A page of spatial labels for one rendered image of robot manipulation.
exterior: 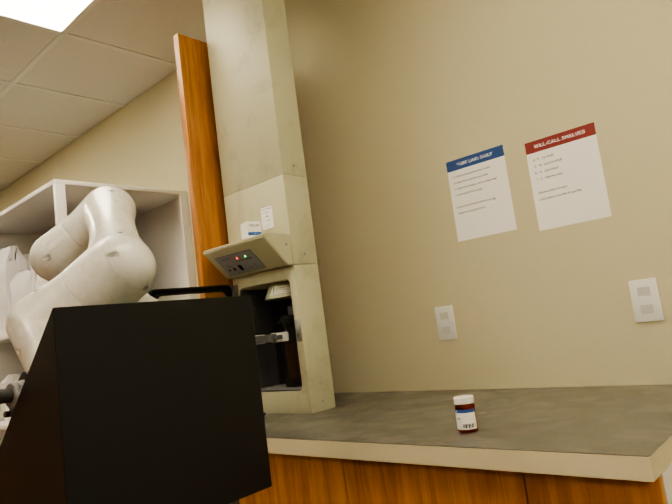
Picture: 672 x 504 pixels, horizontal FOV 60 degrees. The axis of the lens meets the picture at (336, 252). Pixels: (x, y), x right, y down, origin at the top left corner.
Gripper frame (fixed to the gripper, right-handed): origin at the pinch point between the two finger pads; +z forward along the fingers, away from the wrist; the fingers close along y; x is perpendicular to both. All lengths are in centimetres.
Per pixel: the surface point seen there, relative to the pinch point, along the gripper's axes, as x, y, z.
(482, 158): -49, -63, 43
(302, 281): -16.8, -15.1, 2.3
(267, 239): -30.2, -15.3, -10.7
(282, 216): -38.7, -12.6, -0.9
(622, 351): 15, -95, 44
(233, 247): -30.6, 0.5, -11.9
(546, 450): 25, -103, -28
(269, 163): -58, -9, -1
